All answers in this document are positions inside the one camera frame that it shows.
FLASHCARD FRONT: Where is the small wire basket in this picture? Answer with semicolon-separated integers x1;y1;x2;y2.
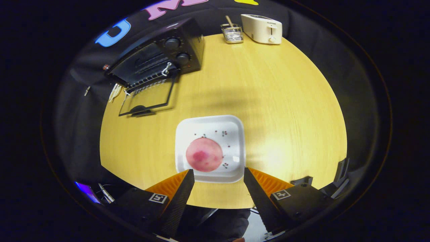
221;24;244;44

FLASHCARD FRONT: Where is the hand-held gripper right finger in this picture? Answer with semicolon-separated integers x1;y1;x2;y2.
244;167;334;236

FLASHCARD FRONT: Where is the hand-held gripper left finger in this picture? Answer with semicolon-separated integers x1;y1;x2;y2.
113;169;195;239

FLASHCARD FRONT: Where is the white square plate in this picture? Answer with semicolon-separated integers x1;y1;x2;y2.
175;115;246;184

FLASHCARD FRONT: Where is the black toaster oven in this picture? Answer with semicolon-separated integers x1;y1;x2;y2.
104;17;205;117

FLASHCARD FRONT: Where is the white pop-up toaster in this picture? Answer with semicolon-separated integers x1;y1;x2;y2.
241;14;283;45

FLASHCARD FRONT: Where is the round pink meat slice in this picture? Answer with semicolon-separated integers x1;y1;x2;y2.
186;137;224;173

